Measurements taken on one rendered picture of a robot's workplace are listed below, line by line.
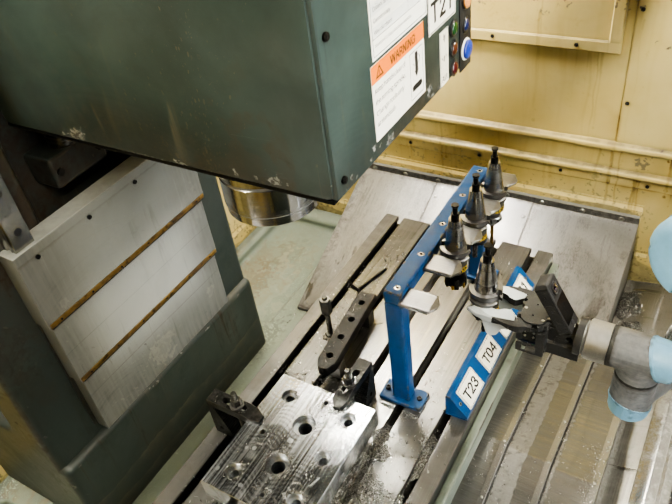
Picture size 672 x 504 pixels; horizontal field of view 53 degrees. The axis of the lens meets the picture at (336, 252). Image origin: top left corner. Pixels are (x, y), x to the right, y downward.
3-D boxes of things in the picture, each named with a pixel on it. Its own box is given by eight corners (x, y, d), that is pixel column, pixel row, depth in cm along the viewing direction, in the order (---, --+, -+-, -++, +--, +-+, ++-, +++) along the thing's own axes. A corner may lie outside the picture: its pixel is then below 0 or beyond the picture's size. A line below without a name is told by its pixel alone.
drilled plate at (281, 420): (378, 424, 141) (376, 409, 138) (304, 545, 122) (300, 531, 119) (287, 387, 151) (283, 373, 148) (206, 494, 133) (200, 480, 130)
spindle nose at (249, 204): (276, 162, 119) (263, 99, 111) (344, 189, 110) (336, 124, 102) (207, 208, 110) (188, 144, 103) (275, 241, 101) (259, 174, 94)
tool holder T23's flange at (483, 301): (480, 281, 132) (481, 271, 131) (508, 293, 129) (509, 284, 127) (462, 299, 129) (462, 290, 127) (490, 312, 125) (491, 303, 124)
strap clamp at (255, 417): (273, 440, 145) (260, 396, 136) (265, 452, 143) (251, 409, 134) (225, 419, 151) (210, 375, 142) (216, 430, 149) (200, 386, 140)
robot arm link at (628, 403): (670, 403, 128) (683, 365, 121) (629, 433, 124) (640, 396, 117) (636, 376, 133) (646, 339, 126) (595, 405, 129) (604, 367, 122)
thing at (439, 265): (466, 264, 135) (466, 261, 135) (455, 280, 132) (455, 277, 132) (433, 255, 139) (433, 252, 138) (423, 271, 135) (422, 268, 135)
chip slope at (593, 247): (626, 284, 208) (640, 216, 191) (559, 465, 164) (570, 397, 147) (370, 220, 248) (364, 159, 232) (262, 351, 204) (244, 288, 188)
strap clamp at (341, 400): (376, 393, 152) (370, 348, 142) (347, 438, 144) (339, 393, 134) (363, 388, 153) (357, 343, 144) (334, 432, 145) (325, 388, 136)
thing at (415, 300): (444, 299, 129) (444, 296, 128) (432, 317, 125) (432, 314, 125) (410, 289, 132) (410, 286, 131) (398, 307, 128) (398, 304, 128)
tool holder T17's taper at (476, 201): (469, 206, 147) (469, 181, 143) (489, 211, 145) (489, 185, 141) (461, 218, 144) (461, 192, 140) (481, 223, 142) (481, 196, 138)
